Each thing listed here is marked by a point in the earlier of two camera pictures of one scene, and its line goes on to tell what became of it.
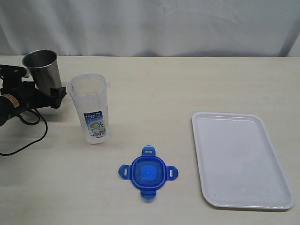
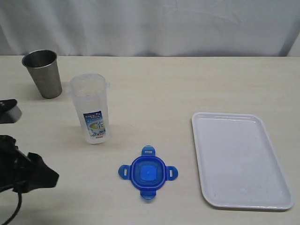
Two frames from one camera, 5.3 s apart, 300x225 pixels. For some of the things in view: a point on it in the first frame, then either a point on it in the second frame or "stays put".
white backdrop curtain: x=151 y=28 stays put
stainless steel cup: x=44 y=65 stays put
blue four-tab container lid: x=148 y=173 stays put
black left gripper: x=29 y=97 -> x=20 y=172
